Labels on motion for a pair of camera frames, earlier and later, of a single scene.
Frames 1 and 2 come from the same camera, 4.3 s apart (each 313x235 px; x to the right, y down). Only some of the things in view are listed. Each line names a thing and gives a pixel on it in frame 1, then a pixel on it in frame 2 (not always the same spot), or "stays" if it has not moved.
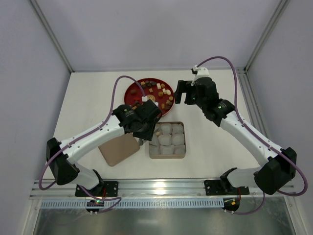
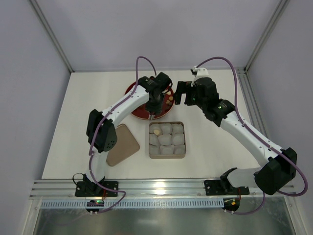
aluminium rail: [46, 189] stays
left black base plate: [106, 189] stays
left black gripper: [143, 133] → [153, 107]
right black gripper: [190, 91] stays
